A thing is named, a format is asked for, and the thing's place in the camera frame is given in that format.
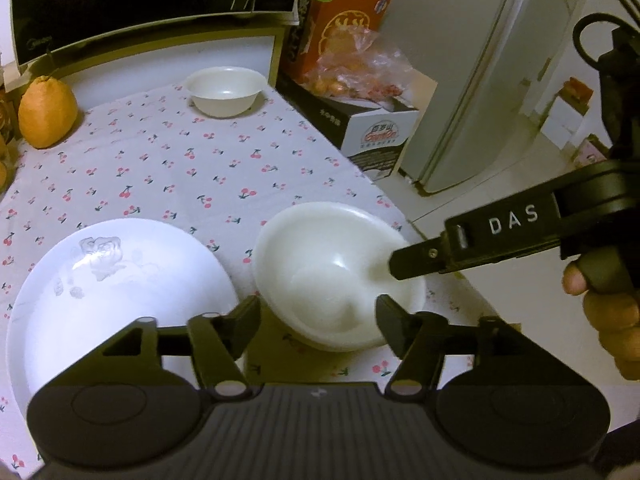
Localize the dark bottled water carton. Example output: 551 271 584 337
277 72 420 181

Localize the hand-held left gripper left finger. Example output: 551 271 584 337
102 296 262 401

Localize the large orange citrus fruit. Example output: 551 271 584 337
18 76 79 150

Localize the orange cardboard box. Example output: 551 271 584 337
285 0 405 86

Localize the black microwave oven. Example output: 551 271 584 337
10 0 306 68

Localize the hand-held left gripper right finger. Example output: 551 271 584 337
375 294 531 401

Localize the cherry print tablecloth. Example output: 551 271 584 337
0 82 501 466

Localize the white bowl with flared rim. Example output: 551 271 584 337
185 66 267 119

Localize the black cable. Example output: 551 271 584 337
572 0 640 68

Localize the white refrigerator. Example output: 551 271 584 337
367 0 586 196

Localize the large white bowl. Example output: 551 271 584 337
251 202 427 352

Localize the white embossed plate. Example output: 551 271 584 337
6 217 241 406

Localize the plastic bag of oranges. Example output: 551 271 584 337
307 27 416 107

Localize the person's right hand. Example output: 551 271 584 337
562 261 640 382

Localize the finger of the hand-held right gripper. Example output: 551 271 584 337
389 236 454 281

